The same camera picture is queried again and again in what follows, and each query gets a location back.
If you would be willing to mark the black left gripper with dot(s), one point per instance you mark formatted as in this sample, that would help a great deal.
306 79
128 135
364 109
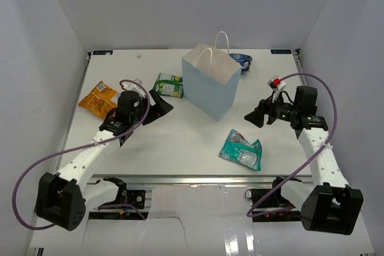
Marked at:
158 109

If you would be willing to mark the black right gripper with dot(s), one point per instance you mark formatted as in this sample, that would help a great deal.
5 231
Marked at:
257 117

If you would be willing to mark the green Fox's candy bag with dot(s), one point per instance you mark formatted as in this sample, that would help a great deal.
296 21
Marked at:
169 85

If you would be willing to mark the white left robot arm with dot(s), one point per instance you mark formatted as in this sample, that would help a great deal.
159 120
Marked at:
63 198

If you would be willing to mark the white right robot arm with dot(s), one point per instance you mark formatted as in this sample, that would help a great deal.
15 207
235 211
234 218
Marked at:
330 205

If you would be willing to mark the teal Fox's candy bag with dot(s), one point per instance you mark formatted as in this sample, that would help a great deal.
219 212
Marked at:
238 150

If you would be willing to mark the dark blue snack bag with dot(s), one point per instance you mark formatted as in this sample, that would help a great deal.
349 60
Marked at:
244 61

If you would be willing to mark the orange chip bag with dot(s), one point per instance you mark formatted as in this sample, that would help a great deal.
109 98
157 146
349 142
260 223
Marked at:
100 100

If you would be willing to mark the light blue paper bag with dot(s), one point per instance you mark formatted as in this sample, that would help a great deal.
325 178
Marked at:
210 79

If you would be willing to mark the black right corner label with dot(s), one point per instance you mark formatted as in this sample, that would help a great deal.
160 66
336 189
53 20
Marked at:
281 51

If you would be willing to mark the black corner label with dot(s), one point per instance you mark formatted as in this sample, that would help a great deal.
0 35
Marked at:
102 52
281 51

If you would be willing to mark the black left corner label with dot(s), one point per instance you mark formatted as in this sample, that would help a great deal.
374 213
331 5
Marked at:
102 52

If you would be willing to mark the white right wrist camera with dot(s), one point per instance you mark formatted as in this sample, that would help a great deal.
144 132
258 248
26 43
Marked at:
277 85

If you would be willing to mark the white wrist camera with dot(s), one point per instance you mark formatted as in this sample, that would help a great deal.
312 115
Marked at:
128 86
277 85

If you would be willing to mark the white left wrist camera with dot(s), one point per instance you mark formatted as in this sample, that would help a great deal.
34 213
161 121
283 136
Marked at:
128 86

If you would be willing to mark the aluminium table edge rail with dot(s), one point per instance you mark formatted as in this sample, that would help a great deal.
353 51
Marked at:
195 180

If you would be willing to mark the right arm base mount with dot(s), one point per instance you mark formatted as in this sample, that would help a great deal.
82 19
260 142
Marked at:
272 203

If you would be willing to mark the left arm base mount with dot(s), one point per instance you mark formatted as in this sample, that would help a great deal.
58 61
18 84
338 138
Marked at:
136 207

